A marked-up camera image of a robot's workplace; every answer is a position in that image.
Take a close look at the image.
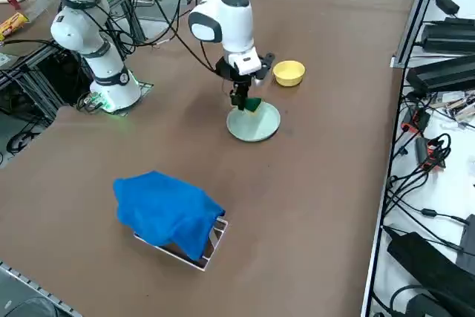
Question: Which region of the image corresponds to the pale green plate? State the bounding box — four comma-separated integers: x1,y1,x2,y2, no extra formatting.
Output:
226,103,282,143

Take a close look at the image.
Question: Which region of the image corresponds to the green and yellow sponge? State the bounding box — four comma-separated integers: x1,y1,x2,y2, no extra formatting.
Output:
243,97,263,114

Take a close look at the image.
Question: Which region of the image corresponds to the blue cloth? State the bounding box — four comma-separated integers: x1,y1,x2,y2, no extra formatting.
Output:
112,170,226,261

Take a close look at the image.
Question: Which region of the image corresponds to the large black case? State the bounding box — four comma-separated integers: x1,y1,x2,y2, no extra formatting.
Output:
387,231,475,317

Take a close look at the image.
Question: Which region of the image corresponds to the small black power adapter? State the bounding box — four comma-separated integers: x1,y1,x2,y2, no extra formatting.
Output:
433,0,461,16

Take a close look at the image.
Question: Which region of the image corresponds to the aluminium edge rail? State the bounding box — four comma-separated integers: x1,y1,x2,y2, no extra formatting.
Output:
0,260,83,317

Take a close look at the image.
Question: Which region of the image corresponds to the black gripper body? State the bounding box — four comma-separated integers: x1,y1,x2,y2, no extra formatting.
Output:
216,57,265,92

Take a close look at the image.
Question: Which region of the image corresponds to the orange and black plug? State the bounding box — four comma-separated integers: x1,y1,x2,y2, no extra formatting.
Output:
413,134,453,171
402,107,432,133

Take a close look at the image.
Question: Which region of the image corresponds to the long black power adapter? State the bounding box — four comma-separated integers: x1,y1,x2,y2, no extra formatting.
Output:
422,16,475,54
405,55,475,94

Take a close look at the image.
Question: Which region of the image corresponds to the small black box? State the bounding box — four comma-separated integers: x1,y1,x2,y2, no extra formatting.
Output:
456,215,475,266

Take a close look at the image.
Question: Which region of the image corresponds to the orange snack packet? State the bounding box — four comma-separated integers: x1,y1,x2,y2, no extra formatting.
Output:
0,11,30,42

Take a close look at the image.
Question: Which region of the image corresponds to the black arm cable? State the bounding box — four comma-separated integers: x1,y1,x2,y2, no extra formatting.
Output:
198,38,220,75
163,0,231,80

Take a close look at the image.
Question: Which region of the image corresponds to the small yellow dish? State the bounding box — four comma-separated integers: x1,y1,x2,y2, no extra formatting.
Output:
272,59,307,88

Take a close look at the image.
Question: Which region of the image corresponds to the aluminium profile post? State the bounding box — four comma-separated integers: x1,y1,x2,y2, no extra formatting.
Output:
391,0,446,69

